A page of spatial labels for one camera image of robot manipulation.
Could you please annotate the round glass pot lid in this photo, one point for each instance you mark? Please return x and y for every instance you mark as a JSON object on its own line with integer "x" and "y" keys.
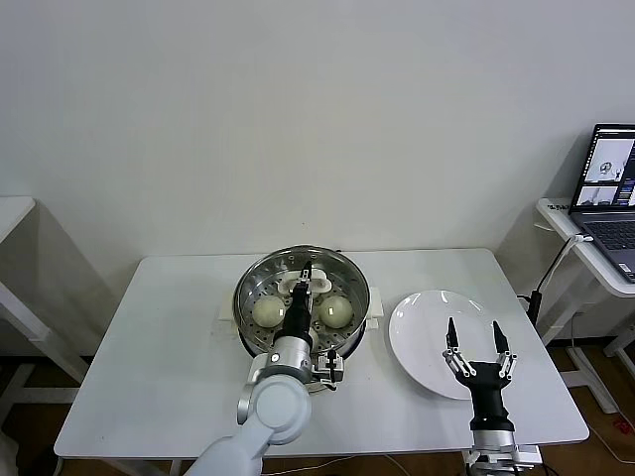
{"x": 322, "y": 283}

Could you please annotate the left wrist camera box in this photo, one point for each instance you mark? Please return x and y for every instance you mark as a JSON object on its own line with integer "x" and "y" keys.
{"x": 330, "y": 369}

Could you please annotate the white table leg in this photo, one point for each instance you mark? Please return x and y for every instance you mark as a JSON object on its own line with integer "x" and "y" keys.
{"x": 175, "y": 469}

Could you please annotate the grey open laptop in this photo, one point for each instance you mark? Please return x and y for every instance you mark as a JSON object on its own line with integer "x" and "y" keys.
{"x": 610, "y": 233}

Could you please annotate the white laptop side table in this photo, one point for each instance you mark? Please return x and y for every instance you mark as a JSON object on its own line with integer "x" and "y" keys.
{"x": 558, "y": 218}

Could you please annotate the small red floor object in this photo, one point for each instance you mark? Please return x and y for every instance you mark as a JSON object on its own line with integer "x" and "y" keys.
{"x": 621, "y": 425}

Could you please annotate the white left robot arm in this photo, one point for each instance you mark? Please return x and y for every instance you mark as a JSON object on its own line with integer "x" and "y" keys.
{"x": 278, "y": 406}

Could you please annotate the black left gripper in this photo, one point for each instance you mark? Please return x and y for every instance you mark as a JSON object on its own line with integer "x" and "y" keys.
{"x": 297, "y": 317}

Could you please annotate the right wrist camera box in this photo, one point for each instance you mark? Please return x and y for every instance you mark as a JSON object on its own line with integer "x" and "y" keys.
{"x": 528, "y": 453}

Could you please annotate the white round plate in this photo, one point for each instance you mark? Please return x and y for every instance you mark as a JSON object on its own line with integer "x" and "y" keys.
{"x": 421, "y": 337}

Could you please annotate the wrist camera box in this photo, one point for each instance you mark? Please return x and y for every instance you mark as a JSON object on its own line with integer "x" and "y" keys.
{"x": 330, "y": 369}
{"x": 528, "y": 453}

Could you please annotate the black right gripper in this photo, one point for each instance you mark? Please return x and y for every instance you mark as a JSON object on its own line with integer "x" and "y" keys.
{"x": 488, "y": 396}

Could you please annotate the stainless steel steamer basket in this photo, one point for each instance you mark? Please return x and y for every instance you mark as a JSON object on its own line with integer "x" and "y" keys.
{"x": 375, "y": 302}

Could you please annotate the white steamed baozi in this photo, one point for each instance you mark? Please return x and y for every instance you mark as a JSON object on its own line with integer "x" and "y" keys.
{"x": 268, "y": 313}
{"x": 336, "y": 312}

